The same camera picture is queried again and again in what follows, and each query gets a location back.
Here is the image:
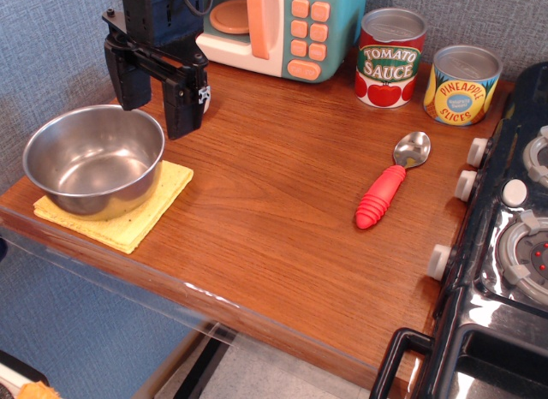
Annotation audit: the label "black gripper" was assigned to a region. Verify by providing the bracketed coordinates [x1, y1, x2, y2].
[102, 0, 211, 140]

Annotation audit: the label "stainless steel bowl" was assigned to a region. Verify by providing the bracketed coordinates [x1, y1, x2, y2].
[22, 104, 165, 220]

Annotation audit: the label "folded yellow cloth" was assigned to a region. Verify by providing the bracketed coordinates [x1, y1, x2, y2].
[33, 160, 194, 254]

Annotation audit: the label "white round dough ball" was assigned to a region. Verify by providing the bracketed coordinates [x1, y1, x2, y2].
[203, 98, 211, 114]

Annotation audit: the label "teal toy microwave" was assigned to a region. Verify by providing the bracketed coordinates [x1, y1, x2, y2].
[197, 0, 366, 83]

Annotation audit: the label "tomato sauce can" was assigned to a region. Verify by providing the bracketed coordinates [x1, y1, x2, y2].
[354, 8, 426, 109]

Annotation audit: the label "pineapple slices can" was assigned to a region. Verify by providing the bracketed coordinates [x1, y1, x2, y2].
[423, 45, 503, 127]

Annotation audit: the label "black toy stove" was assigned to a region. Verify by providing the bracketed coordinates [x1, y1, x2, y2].
[371, 63, 547, 398]

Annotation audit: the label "black cable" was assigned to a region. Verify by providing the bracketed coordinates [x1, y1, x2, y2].
[177, 0, 215, 18]

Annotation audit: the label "red handled metal spoon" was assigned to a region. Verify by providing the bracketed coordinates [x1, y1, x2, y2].
[354, 131, 432, 229]

